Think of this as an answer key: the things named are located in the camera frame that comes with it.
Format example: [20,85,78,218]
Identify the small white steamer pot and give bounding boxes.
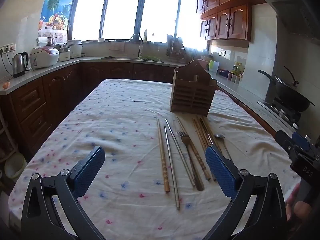
[59,45,74,62]

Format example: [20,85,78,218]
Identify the long white wall outlet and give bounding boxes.
[0,42,17,53]

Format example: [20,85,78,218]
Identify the metal chopstick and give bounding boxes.
[165,119,196,187]
[164,126,180,210]

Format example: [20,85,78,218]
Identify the large white rice cooker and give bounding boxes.
[66,38,83,58]

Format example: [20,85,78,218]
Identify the grey stone countertop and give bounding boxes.
[0,55,300,137]

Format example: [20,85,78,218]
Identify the wooden wall cabinets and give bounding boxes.
[194,0,288,42]

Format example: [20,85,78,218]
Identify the light wooden chopstick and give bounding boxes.
[192,118,208,153]
[196,117,212,149]

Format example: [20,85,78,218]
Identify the glass wok lid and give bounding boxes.
[274,66,300,88]

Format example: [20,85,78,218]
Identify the metal spoon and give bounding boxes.
[214,134,233,162]

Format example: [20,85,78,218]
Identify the white dishcloth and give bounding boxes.
[110,41,125,52]

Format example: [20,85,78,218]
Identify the sink faucet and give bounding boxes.
[129,34,143,58]

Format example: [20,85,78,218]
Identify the kitchen window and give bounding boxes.
[71,0,208,51]

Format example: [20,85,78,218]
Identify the black wok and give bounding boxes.
[258,69,315,112]

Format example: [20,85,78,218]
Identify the bamboo chopstick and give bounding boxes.
[156,117,170,193]
[176,116,211,180]

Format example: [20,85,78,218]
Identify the metal dish rack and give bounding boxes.
[166,34,187,63]

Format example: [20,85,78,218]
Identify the floral white tablecloth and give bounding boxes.
[9,79,302,240]

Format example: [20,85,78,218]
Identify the gas stove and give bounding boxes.
[257,96,303,130]

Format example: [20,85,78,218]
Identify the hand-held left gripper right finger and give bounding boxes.
[204,145,288,240]

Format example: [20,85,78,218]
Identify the yellow oil bottle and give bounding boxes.
[232,62,244,77]

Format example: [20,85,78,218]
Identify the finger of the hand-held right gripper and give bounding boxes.
[275,129,297,159]
[291,132,312,152]

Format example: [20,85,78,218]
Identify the white bucket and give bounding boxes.
[4,152,27,179]

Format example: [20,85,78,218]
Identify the green white plastic jug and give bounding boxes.
[208,60,220,73]

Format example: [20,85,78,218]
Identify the wooden utensil holder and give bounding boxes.
[170,60,218,117]

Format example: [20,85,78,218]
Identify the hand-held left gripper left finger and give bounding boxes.
[21,146,110,240]

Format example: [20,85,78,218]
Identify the dark wooden chopstick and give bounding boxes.
[202,116,222,153]
[199,116,217,147]

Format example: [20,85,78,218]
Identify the range hood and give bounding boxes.
[257,0,320,40]

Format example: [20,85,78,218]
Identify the pink white rice cooker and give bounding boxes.
[30,46,60,70]

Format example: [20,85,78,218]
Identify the metal fork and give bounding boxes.
[176,131,205,191]

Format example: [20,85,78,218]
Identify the person's right hand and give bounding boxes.
[286,182,313,221]

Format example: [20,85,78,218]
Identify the tropical fruit wall poster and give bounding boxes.
[37,0,75,42]

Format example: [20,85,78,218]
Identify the wooden base cabinets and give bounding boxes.
[0,61,180,160]

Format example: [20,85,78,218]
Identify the steel electric kettle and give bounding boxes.
[12,51,29,78]

